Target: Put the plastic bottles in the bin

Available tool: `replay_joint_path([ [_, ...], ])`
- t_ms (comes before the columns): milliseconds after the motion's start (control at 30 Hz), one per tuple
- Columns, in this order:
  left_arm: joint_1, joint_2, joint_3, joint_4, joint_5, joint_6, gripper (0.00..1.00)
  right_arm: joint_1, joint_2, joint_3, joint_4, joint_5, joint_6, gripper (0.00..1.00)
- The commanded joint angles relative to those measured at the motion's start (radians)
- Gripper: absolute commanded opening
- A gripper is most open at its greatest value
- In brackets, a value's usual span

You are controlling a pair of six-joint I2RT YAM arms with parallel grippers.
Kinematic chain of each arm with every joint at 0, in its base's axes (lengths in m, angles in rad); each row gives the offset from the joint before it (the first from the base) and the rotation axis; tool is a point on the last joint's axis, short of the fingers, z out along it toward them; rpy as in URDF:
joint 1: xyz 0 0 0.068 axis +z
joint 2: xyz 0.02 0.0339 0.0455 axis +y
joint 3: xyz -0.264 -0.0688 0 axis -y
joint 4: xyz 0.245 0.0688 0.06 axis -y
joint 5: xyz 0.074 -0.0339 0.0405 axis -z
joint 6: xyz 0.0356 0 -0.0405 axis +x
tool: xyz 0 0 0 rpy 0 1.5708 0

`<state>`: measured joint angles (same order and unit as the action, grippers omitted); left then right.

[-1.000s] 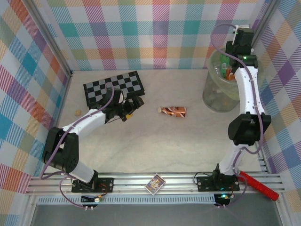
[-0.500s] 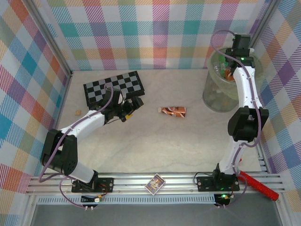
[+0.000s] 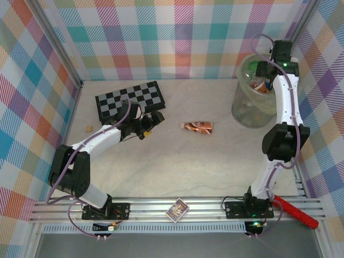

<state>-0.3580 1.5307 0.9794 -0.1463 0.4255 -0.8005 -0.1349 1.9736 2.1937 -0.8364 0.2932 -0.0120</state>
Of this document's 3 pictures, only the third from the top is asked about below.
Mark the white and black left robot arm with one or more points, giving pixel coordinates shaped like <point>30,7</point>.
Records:
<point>99,138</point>

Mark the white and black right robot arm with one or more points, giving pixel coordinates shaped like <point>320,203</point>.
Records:
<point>286,102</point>

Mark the black and grey chessboard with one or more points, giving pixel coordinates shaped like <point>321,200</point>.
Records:
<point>126,99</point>

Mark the small tan wooden cube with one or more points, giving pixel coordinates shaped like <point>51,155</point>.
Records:
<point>88,129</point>

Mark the playing card box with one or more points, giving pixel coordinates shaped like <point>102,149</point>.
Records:
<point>177,210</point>

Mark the small black electronics board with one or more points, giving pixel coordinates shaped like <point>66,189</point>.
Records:
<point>255,227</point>
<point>100,228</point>

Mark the red glittery stick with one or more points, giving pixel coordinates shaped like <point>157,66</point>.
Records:
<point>295,212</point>

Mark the aluminium frame post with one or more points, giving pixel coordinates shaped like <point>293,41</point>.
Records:
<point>59,48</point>
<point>306,13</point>

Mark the aluminium mounting rail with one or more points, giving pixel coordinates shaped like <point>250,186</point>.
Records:
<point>150,208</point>

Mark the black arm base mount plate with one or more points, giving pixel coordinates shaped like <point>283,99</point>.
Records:
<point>121,211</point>
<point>236,209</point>

